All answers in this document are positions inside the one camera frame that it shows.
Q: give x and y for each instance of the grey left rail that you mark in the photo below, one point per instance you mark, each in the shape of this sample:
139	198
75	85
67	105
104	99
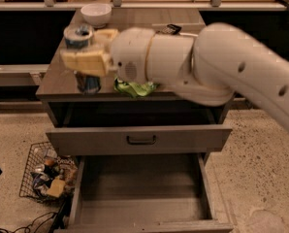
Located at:
22	75

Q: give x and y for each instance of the black drawer handle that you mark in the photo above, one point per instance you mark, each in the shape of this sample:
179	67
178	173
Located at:
141	142

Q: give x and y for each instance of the grey top drawer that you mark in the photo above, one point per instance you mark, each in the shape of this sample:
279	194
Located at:
112	140

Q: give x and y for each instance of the redbull can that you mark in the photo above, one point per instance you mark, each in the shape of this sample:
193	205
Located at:
79	37

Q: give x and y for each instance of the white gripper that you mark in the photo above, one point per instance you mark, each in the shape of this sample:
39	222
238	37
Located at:
130	53

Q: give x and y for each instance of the green chip bag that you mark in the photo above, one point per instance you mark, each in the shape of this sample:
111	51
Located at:
132	89

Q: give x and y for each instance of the grey open middle drawer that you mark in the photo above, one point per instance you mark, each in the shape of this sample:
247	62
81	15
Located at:
161	193

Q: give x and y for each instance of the black wire basket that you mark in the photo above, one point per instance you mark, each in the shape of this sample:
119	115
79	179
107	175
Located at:
43	165

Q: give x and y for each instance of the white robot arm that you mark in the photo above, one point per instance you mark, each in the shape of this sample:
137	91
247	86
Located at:
207	69

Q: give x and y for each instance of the white ceramic bowl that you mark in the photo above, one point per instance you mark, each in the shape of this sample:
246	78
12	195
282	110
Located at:
97	14

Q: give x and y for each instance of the grey upper shelf rail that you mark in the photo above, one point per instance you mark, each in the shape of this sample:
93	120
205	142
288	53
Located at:
203	5

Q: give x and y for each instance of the yellow sponge in basket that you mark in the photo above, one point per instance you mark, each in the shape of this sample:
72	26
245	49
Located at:
56	188

